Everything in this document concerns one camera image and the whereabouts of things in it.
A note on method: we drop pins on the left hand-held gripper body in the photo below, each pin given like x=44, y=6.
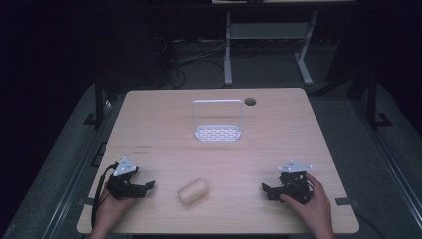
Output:
x=123, y=186

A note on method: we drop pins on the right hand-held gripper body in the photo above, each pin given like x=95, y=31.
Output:
x=295, y=186

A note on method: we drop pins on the person's left hand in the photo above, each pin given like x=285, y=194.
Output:
x=111, y=207

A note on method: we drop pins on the person's right hand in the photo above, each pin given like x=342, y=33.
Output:
x=313, y=205

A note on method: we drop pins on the grey tape strip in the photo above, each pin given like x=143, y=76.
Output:
x=343, y=201
x=87, y=201

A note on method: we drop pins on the beige cylindrical roll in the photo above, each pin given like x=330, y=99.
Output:
x=193, y=191

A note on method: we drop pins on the dark round table grommet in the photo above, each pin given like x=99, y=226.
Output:
x=250, y=101

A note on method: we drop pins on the black metal stand post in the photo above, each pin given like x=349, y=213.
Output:
x=373, y=103
x=98, y=103

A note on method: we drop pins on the white metal desk frame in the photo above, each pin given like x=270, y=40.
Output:
x=269, y=30

